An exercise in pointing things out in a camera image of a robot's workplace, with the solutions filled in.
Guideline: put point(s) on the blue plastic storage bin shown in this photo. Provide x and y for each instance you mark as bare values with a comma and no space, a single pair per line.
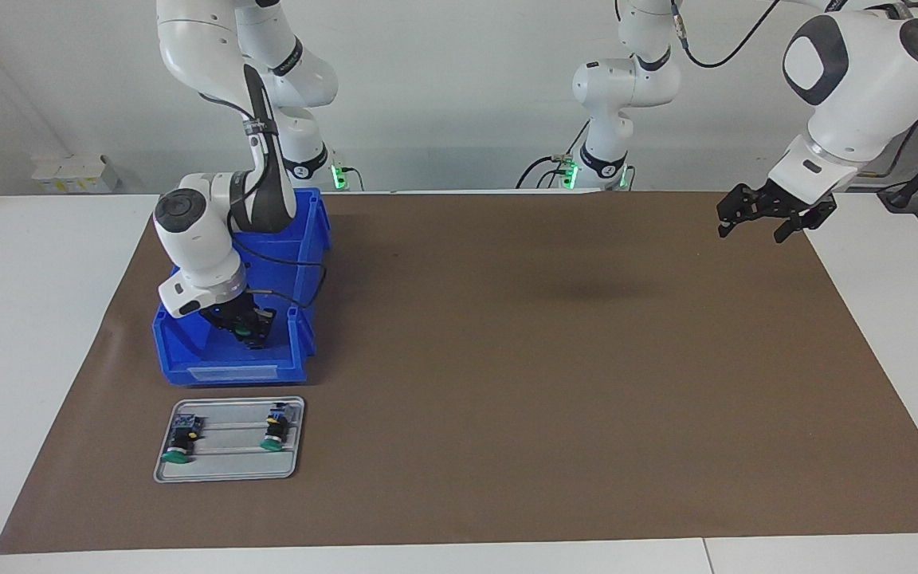
300,271

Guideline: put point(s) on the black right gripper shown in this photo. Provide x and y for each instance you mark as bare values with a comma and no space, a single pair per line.
228,312

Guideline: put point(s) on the small box with green light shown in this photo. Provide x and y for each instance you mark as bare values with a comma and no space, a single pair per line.
567,171
341,175

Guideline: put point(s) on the brown table mat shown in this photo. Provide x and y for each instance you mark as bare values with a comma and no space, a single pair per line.
507,438

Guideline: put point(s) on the silver metal tray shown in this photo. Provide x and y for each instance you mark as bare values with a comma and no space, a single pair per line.
228,466

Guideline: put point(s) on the green push button switch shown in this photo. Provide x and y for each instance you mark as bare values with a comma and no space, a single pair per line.
243,325
182,440
276,426

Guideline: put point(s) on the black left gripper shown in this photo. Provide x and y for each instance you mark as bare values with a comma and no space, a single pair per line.
782,199

